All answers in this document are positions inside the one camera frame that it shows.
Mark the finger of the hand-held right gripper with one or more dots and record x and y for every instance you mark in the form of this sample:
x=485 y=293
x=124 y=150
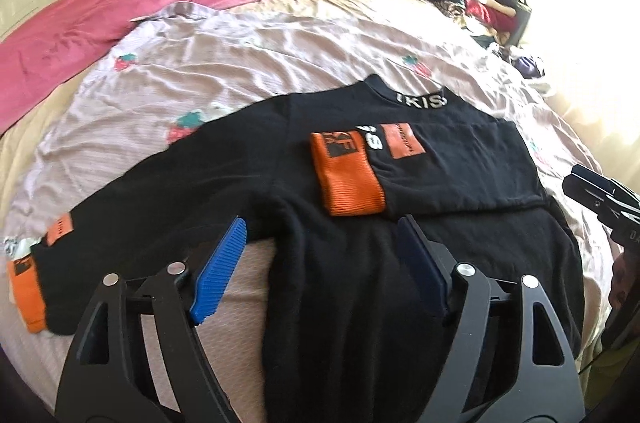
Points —
x=625 y=225
x=600 y=190

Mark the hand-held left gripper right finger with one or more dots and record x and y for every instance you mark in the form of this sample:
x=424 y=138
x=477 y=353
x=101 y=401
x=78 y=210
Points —
x=415 y=263

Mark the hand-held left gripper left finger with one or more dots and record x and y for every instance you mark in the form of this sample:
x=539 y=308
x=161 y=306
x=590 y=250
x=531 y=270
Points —
x=220 y=273

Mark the black sweater with orange cuffs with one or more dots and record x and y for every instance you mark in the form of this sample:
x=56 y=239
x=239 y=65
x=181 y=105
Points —
x=340 y=303

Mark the purple crumpled garment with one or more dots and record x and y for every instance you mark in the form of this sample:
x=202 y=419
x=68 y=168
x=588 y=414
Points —
x=530 y=67

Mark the dark storage box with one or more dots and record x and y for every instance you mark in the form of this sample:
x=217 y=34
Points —
x=522 y=28

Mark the light window curtain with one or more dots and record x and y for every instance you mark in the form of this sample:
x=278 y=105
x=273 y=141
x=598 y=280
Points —
x=580 y=3

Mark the lilac strawberry bear printed blanket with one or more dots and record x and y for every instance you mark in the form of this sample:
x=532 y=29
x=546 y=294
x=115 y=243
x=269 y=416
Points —
x=250 y=53

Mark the pink fleece blanket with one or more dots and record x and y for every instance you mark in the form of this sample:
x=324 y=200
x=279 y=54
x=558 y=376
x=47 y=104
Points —
x=100 y=18

